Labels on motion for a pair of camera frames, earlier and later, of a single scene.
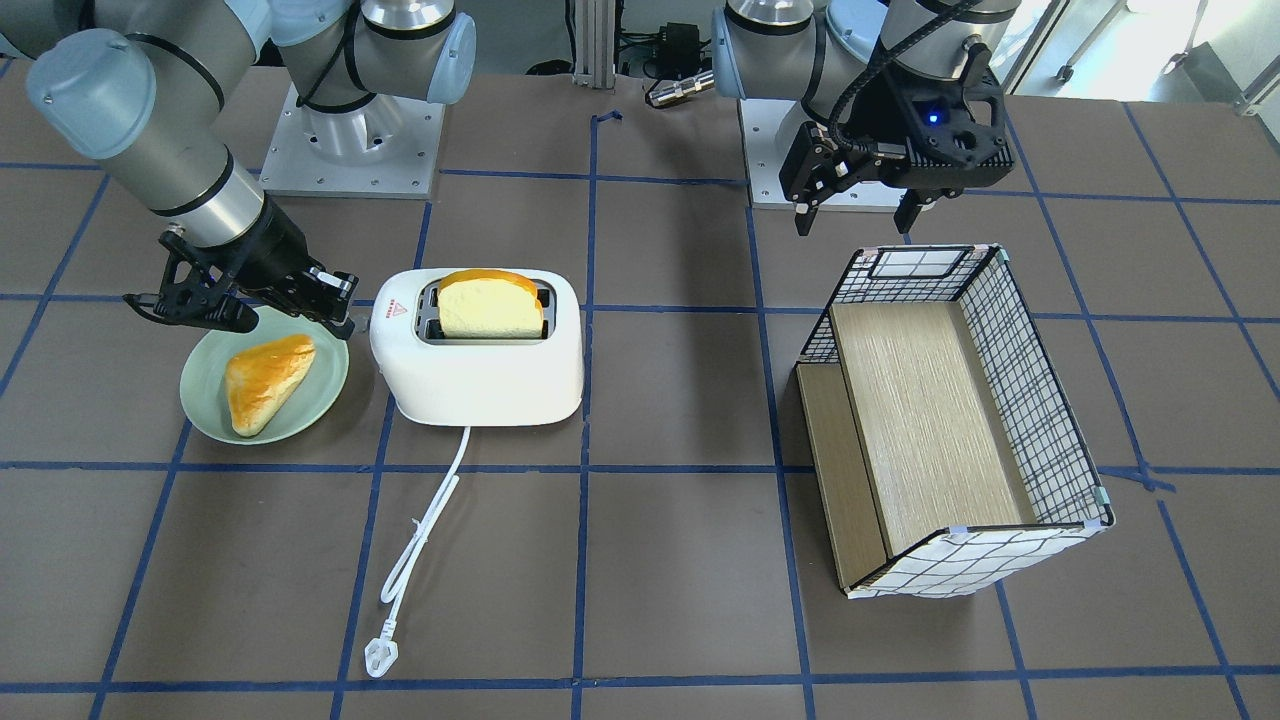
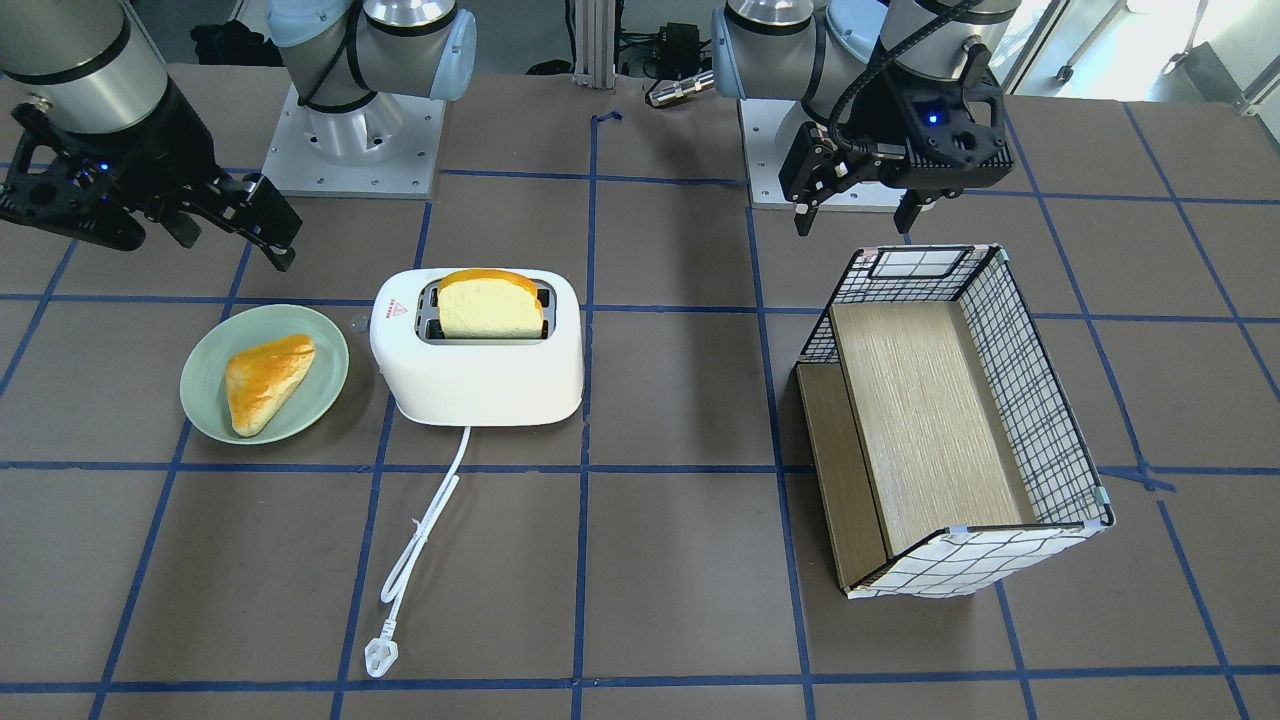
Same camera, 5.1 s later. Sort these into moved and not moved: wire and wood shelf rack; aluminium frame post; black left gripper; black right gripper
Moved: black right gripper
Not moved: wire and wood shelf rack; aluminium frame post; black left gripper
